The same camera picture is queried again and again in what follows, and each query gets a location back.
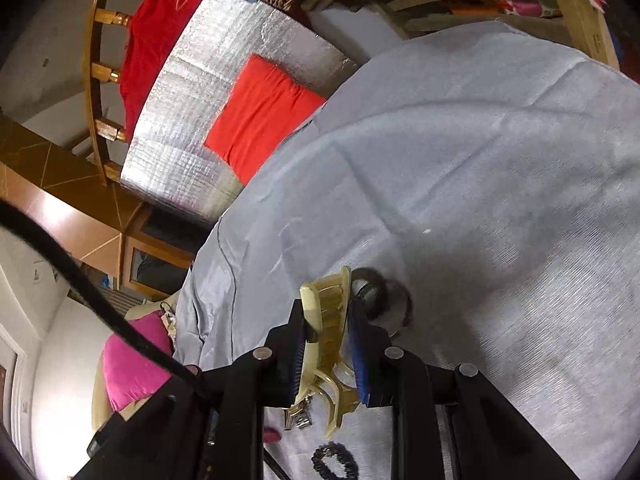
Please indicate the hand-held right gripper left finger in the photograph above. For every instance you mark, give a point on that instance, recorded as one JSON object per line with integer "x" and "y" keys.
{"x": 297, "y": 360}

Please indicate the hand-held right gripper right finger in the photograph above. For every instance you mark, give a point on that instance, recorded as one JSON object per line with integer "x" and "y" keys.
{"x": 359, "y": 360}

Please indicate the cream hair claw clip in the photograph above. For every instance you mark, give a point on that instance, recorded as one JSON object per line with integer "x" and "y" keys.
{"x": 330, "y": 320}

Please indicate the cream patterned cloth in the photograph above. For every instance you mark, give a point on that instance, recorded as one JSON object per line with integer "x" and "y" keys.
{"x": 170, "y": 320}

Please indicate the pink pillow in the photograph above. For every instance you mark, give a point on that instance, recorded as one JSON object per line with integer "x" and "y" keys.
{"x": 135, "y": 360}

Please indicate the wooden glass-door cabinet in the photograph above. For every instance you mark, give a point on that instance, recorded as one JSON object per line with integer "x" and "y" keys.
{"x": 127, "y": 260}

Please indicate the beige leather sofa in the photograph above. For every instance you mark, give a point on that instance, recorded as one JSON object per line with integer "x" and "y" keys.
{"x": 98, "y": 400}

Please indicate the grey cloth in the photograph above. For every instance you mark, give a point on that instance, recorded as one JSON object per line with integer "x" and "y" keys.
{"x": 475, "y": 160}

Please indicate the orange-red cushion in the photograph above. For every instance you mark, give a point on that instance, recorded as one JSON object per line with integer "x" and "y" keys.
{"x": 260, "y": 115}

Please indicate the silver insulation mat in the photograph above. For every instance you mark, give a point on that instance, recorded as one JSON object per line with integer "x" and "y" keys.
{"x": 200, "y": 85}

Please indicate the wooden railing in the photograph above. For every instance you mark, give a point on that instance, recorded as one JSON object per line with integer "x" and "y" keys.
{"x": 92, "y": 60}

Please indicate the red cloth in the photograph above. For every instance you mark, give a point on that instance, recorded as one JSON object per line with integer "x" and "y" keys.
{"x": 155, "y": 25}

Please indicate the wooden chair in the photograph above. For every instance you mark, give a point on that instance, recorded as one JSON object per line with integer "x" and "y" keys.
{"x": 575, "y": 5}

